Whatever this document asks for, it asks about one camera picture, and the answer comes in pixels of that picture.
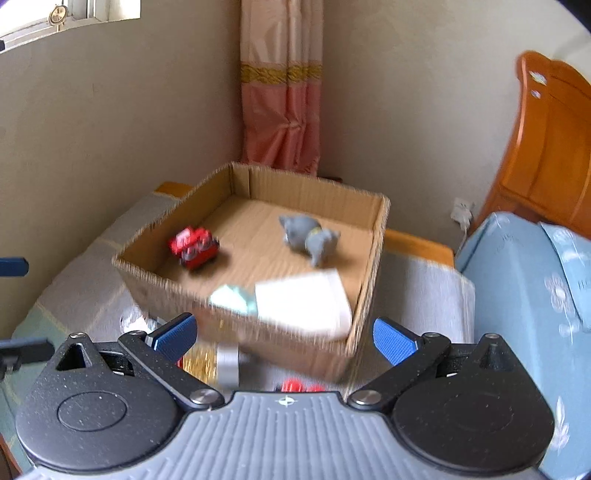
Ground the bottle of golden capsules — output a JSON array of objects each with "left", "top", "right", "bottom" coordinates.
[{"left": 181, "top": 342, "right": 249, "bottom": 389}]

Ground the mint green oval case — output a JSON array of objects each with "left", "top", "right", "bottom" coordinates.
[{"left": 209, "top": 284, "right": 257, "bottom": 316}]

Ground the red toy train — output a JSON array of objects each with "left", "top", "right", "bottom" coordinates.
[{"left": 168, "top": 226, "right": 219, "bottom": 271}]

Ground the clear case red label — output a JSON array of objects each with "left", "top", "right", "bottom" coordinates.
[{"left": 274, "top": 378, "right": 325, "bottom": 393}]

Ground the grey cat figurine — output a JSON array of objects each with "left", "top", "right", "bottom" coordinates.
[{"left": 279, "top": 215, "right": 341, "bottom": 268}]

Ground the grey green checked blanket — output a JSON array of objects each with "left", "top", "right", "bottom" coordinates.
[{"left": 1, "top": 193, "right": 475, "bottom": 471}]

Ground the blue floral bedding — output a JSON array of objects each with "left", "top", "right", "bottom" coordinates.
[{"left": 456, "top": 212, "right": 590, "bottom": 479}]

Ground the brown cardboard box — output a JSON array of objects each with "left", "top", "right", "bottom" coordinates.
[{"left": 113, "top": 163, "right": 391, "bottom": 382}]

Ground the wooden headboard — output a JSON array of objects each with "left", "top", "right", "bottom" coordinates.
[{"left": 470, "top": 51, "right": 591, "bottom": 238}]

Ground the pink curtain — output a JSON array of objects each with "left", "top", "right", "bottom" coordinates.
[{"left": 240, "top": 0, "right": 324, "bottom": 176}]

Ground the white wall socket plug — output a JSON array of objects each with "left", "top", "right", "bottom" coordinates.
[{"left": 450, "top": 197, "right": 474, "bottom": 232}]

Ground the window frame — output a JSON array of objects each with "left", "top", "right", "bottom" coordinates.
[{"left": 0, "top": 0, "right": 141, "bottom": 51}]

